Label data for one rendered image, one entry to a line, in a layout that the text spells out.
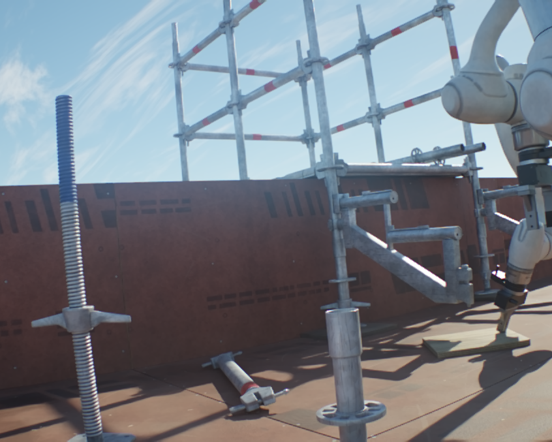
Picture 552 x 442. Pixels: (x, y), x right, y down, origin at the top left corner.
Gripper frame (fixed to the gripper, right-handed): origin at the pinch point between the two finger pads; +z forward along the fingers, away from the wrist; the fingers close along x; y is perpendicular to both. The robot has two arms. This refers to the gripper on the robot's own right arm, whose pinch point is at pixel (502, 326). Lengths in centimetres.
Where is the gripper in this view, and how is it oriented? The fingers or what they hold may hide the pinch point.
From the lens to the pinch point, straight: 202.6
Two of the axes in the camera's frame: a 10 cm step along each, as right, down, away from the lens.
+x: 8.3, -0.4, 5.5
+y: 5.4, 3.1, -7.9
